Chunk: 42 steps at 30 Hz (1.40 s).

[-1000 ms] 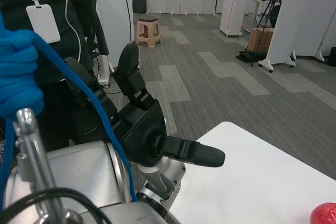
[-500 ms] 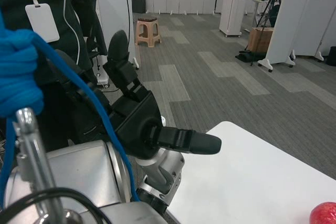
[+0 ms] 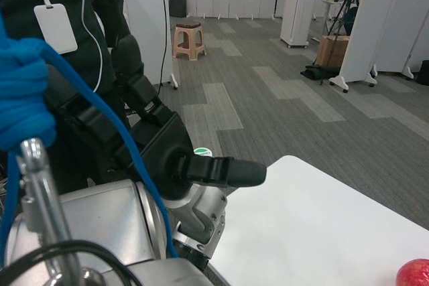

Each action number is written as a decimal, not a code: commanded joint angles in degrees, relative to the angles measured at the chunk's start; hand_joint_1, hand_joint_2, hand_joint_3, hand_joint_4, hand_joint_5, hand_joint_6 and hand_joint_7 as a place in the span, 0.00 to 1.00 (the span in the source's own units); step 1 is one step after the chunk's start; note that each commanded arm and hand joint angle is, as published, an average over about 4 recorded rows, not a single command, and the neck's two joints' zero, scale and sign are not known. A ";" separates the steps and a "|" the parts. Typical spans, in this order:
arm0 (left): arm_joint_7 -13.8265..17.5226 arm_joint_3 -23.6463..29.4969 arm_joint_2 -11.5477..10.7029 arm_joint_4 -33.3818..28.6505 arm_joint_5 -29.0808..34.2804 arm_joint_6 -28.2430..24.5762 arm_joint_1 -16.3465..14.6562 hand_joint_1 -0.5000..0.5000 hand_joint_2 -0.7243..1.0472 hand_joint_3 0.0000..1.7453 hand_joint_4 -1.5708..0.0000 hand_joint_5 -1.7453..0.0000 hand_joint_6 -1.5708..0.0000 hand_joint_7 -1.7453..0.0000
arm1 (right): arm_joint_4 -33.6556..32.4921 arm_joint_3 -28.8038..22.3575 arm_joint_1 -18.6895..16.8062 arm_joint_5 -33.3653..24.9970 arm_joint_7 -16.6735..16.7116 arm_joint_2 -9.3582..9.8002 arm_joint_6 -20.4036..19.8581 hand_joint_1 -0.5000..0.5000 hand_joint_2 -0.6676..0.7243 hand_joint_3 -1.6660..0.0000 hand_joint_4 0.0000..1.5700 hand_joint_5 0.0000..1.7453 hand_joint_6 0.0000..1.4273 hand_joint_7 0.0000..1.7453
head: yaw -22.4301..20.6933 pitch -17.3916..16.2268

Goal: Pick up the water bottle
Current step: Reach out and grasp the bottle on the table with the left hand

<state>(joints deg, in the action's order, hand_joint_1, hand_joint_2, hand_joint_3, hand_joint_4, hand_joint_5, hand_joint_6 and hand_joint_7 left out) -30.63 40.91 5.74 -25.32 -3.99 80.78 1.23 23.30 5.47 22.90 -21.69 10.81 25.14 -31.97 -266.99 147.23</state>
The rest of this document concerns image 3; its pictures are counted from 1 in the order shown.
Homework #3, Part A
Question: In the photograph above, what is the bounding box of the white room partition panel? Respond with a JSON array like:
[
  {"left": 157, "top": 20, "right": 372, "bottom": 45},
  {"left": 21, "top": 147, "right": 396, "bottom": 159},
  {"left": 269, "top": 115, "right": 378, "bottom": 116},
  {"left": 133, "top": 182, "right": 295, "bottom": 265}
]
[
  {"left": 122, "top": 0, "right": 180, "bottom": 91},
  {"left": 328, "top": 0, "right": 429, "bottom": 94}
]

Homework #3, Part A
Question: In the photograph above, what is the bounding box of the white cabinet on casters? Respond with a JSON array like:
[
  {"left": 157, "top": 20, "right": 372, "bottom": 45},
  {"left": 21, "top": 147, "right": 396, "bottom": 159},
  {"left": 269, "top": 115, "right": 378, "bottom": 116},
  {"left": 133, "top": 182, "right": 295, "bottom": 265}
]
[{"left": 280, "top": 0, "right": 318, "bottom": 49}]

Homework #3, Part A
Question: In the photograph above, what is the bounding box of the white ID badge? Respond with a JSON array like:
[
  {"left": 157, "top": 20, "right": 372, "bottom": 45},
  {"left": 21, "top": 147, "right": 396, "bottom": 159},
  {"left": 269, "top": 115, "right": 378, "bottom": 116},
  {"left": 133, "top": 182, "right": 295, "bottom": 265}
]
[{"left": 33, "top": 3, "right": 78, "bottom": 55}]

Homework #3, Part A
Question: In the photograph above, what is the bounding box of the silver robot torso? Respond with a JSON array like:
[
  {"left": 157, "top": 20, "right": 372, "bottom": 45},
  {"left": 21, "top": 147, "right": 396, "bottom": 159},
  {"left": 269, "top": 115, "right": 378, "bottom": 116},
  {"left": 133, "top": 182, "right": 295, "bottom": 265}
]
[{"left": 5, "top": 178, "right": 235, "bottom": 286}]

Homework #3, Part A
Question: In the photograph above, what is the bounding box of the silver metal carabiner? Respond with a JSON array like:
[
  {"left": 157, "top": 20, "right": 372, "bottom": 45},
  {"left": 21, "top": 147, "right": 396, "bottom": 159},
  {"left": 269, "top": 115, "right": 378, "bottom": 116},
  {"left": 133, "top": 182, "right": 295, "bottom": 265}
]
[{"left": 15, "top": 137, "right": 107, "bottom": 286}]

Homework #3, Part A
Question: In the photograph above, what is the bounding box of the black speaker box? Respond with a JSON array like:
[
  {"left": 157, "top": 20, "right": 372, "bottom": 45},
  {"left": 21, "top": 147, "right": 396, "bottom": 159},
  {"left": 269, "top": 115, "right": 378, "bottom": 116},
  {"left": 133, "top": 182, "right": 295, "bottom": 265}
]
[{"left": 170, "top": 0, "right": 188, "bottom": 18}]

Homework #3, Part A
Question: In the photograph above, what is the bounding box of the black camera tripod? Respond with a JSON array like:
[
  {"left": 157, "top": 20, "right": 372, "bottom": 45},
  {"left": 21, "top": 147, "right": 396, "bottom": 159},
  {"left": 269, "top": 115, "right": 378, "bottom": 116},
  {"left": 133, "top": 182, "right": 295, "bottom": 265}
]
[{"left": 313, "top": 0, "right": 361, "bottom": 86}]

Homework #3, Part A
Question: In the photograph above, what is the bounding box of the black hanging cable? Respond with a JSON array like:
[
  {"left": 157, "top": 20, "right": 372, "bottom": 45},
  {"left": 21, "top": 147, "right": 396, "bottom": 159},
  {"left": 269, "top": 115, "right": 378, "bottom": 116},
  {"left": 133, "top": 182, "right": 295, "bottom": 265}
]
[{"left": 157, "top": 0, "right": 169, "bottom": 88}]

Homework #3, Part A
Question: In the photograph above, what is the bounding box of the black cable on robot torso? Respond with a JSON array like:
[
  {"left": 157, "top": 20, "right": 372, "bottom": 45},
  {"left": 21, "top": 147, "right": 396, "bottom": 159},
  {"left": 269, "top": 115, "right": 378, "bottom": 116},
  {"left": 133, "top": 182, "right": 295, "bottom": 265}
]
[{"left": 0, "top": 238, "right": 141, "bottom": 286}]

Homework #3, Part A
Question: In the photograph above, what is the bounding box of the red apple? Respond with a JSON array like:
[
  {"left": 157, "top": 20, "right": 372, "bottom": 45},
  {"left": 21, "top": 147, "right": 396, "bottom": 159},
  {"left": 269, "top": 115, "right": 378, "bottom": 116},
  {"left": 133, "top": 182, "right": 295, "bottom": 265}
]
[{"left": 396, "top": 258, "right": 429, "bottom": 286}]

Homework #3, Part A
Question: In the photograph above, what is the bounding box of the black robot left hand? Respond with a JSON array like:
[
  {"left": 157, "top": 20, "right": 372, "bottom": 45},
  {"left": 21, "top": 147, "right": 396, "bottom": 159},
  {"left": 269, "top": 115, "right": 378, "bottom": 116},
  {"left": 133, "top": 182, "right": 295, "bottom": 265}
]
[{"left": 43, "top": 36, "right": 267, "bottom": 202}]

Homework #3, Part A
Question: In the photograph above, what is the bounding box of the beige plastic stool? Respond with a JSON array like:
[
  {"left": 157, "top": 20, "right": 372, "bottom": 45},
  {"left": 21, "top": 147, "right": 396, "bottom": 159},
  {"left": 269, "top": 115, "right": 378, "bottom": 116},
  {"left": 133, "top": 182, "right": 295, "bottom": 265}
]
[{"left": 172, "top": 21, "right": 207, "bottom": 61}]

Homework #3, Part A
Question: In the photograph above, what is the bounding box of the black bag on floor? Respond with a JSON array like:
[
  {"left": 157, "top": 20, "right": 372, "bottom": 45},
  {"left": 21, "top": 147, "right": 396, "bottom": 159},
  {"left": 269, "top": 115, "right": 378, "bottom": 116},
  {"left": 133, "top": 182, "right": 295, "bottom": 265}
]
[{"left": 300, "top": 64, "right": 341, "bottom": 81}]

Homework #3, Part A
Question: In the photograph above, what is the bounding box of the blue rope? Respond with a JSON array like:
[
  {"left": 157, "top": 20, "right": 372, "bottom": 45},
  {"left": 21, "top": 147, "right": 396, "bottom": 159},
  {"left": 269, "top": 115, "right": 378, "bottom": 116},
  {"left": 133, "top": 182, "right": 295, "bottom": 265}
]
[{"left": 0, "top": 7, "right": 178, "bottom": 260}]

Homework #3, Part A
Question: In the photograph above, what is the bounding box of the brown cardboard box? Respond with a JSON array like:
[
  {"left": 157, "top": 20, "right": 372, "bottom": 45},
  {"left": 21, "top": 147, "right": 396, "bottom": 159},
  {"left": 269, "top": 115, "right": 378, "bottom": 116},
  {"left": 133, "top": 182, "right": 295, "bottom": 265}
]
[{"left": 316, "top": 34, "right": 351, "bottom": 69}]

